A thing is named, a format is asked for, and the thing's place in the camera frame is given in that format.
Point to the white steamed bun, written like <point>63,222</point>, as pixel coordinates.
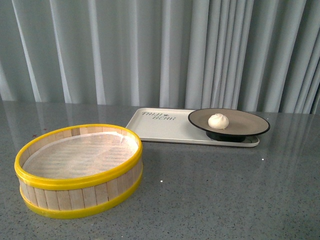
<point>218,121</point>

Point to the beige plate with black rim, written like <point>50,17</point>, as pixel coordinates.
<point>241,124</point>

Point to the cream bear print tray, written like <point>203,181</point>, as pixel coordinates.
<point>166,125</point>

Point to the white steamer liner cloth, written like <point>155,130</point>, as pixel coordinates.
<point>81,156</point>

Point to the yellow rimmed wooden steamer basket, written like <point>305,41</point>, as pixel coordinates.
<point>78,197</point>

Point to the grey pleated curtain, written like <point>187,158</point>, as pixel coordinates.
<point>250,55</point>

